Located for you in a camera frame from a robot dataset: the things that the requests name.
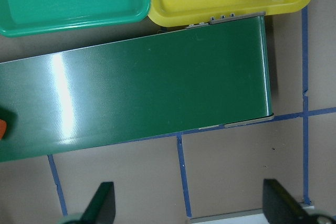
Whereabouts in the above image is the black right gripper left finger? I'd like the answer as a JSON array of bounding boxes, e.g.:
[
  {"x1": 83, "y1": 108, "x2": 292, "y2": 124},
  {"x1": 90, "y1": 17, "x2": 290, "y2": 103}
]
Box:
[{"x1": 80, "y1": 182, "x2": 116, "y2": 223}]

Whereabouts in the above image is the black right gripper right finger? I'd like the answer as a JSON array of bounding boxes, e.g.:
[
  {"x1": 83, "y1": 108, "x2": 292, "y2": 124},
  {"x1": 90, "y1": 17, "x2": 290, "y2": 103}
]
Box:
[{"x1": 262, "y1": 179, "x2": 310, "y2": 224}]

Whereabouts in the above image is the orange cylinder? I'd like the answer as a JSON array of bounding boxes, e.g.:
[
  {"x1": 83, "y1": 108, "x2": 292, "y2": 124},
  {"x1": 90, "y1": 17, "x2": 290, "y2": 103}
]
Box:
[{"x1": 0, "y1": 119, "x2": 7, "y2": 140}]

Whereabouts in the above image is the green conveyor belt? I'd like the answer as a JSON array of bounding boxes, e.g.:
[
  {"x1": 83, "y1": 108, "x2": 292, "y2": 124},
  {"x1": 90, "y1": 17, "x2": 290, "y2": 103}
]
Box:
[{"x1": 1, "y1": 13, "x2": 273, "y2": 162}]

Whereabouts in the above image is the green plastic tray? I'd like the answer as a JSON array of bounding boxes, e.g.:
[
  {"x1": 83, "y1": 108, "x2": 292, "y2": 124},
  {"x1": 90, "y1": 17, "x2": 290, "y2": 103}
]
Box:
[{"x1": 1, "y1": 0, "x2": 151, "y2": 37}]

